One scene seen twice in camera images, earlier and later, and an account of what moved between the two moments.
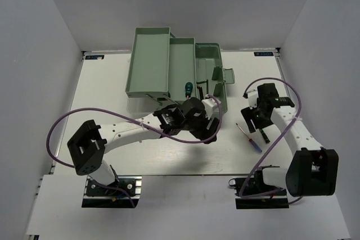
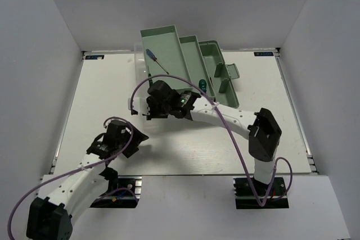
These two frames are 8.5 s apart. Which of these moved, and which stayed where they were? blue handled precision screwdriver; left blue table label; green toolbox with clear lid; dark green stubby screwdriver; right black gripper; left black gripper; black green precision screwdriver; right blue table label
Moved: dark green stubby screwdriver; green toolbox with clear lid; right black gripper; blue handled precision screwdriver; left black gripper; black green precision screwdriver
Stayed: left blue table label; right blue table label
